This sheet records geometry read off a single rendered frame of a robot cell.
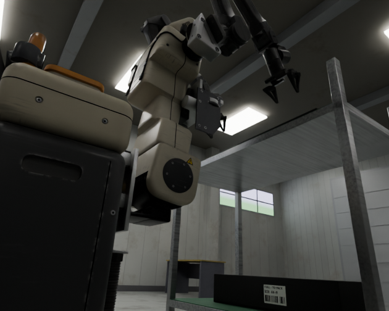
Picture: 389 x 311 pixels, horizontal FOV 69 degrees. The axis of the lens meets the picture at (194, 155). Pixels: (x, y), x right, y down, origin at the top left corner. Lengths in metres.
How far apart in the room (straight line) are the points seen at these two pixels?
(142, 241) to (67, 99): 6.55
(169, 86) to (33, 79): 0.49
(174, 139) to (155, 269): 6.45
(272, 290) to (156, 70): 0.86
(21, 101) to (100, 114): 0.14
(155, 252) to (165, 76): 6.42
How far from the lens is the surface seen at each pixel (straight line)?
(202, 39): 0.93
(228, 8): 1.13
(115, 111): 0.61
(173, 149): 0.85
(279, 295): 1.12
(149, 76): 0.96
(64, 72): 0.81
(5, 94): 0.58
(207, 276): 6.01
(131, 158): 0.83
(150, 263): 7.16
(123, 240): 6.86
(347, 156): 0.86
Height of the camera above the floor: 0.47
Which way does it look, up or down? 22 degrees up
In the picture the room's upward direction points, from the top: 3 degrees clockwise
